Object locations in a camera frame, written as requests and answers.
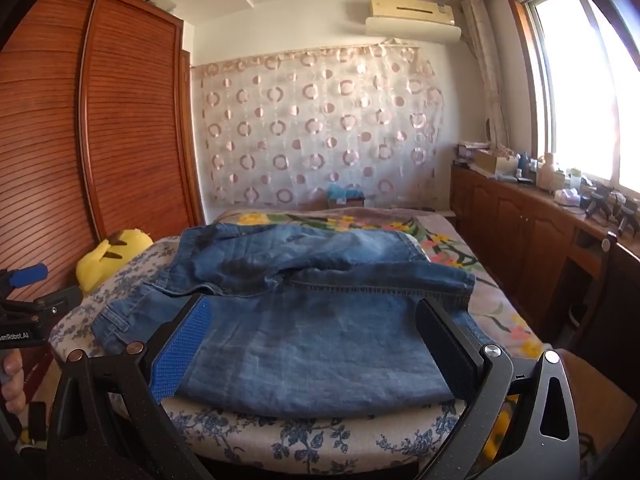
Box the colourful floral blanket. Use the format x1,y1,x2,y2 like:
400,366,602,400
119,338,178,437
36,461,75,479
215,207,551,361

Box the sheer curtain with circles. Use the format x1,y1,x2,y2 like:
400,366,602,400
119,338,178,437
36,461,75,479
192,42,446,211

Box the person's left hand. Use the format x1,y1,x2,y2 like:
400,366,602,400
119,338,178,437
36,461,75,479
0,347,26,413

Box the pale patterned side curtain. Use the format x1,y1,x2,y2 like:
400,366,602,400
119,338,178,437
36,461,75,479
460,0,511,148

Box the yellow plush toy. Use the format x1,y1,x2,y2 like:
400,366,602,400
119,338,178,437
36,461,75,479
75,228,155,297

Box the box with blue cloth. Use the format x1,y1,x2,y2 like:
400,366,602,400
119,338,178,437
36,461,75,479
326,184,366,209

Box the blue denim pants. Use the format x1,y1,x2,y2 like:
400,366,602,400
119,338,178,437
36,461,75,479
90,222,478,418

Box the beige bottle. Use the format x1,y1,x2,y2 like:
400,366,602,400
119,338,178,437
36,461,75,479
536,152,557,188

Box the black clamp device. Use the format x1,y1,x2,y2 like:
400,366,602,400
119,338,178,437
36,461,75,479
612,195,640,236
582,187,608,218

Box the bright window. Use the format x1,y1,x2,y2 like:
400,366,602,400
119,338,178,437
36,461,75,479
505,0,640,201

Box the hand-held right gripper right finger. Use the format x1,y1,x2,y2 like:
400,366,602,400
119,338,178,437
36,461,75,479
414,296,581,480

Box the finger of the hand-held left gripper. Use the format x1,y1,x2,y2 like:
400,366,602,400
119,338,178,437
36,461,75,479
30,285,83,328
0,263,49,302

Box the long wooden cabinet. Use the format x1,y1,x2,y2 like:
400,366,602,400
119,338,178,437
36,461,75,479
450,160,640,356

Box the dark wooden chair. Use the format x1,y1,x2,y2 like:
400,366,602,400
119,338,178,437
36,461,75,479
555,232,640,411

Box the open cardboard box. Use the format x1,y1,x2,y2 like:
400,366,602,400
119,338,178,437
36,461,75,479
472,149,521,176

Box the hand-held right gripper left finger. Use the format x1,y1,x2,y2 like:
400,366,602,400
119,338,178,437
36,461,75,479
47,292,216,480

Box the white air conditioner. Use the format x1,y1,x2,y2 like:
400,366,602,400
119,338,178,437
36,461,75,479
365,0,463,43

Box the brown wooden wardrobe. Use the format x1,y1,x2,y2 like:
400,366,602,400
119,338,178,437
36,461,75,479
0,0,206,396

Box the floral bed mattress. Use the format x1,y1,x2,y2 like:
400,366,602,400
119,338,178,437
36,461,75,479
47,235,476,476

